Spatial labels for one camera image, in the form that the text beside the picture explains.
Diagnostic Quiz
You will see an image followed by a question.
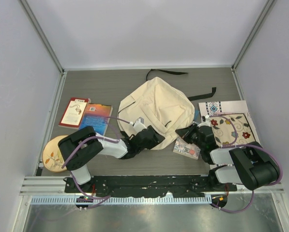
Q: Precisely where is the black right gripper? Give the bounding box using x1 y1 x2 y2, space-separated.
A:
176 123 204 150

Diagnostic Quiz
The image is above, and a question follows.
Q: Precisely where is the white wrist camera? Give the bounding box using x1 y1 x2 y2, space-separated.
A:
132 117 147 135
201 115 210 123

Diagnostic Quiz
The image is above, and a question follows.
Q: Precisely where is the floral pink paperback book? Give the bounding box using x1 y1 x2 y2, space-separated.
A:
173 137 200 160

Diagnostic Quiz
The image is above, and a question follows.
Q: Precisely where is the red white paperback book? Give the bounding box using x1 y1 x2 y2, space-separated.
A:
59 97 91 130

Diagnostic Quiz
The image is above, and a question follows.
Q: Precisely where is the square floral ceramic plate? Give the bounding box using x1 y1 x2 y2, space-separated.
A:
210 113 259 146

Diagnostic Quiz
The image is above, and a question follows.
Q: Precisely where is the patterned white placemat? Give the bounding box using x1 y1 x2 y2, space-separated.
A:
198 100 261 170

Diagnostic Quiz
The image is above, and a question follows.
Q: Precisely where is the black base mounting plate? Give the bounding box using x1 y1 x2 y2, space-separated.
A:
64 174 238 197

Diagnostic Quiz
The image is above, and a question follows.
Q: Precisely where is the round wooden painted plate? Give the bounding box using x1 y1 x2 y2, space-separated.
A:
42 135 67 173

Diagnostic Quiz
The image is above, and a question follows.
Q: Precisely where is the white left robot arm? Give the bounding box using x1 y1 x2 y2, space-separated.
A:
58 126 165 193

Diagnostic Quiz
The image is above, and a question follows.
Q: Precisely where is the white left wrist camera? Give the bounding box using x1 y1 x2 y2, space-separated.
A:
132 117 147 135

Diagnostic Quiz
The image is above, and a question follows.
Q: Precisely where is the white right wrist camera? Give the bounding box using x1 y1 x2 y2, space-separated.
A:
201 115 210 123

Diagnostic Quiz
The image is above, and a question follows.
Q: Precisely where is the aluminium frame rail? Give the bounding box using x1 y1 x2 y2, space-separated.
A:
20 176 66 196

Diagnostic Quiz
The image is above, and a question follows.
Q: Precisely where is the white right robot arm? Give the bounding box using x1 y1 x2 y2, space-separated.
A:
176 123 283 191

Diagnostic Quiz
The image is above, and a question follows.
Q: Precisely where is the blue orange paperback book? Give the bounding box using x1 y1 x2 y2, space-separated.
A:
79 104 113 135

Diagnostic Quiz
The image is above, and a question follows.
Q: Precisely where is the cream canvas backpack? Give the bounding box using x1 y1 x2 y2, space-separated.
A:
117 69 217 151

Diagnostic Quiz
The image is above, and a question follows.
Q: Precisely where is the small blue notebook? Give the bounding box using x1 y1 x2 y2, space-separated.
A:
194 110 200 120

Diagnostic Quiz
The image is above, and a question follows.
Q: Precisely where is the white slotted cable duct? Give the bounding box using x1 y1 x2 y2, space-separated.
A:
30 195 212 205

